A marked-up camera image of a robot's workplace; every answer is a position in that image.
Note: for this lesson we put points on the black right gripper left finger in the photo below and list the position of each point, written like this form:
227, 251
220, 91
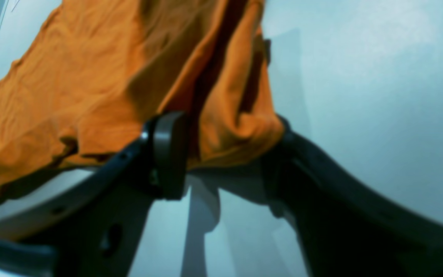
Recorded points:
94, 228

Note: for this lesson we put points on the orange t-shirt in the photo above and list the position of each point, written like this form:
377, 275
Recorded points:
99, 69

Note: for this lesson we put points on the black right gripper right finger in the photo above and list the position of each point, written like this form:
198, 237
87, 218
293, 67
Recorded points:
345, 228

